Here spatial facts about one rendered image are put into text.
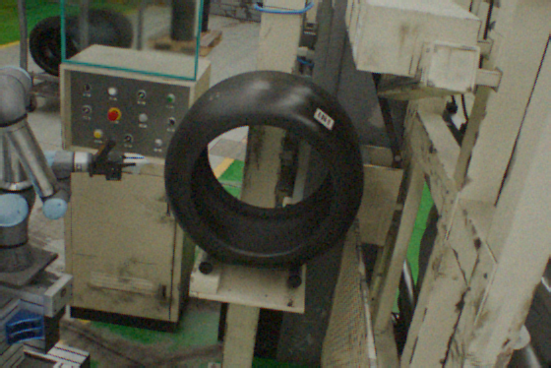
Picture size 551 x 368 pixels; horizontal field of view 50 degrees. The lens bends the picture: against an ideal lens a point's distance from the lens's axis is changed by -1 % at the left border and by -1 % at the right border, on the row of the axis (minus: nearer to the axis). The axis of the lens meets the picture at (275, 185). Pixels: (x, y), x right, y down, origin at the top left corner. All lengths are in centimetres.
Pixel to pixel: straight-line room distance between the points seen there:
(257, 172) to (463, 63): 103
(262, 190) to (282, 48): 51
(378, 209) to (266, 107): 65
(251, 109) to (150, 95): 95
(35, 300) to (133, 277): 77
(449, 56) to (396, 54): 13
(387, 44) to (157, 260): 174
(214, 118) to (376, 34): 55
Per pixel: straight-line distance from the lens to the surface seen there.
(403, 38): 133
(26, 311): 224
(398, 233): 215
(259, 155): 207
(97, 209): 272
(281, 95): 164
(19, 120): 198
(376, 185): 204
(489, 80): 138
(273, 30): 195
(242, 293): 194
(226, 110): 164
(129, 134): 259
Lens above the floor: 194
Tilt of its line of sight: 25 degrees down
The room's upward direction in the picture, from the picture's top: 8 degrees clockwise
